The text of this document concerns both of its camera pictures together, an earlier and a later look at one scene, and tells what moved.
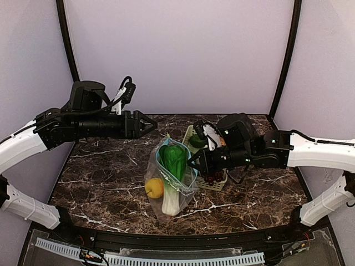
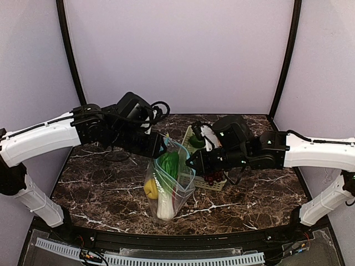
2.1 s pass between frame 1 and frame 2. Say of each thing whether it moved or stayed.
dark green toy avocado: stayed
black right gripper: stayed
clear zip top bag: stayed
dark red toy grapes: stayed
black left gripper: moved
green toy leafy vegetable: moved
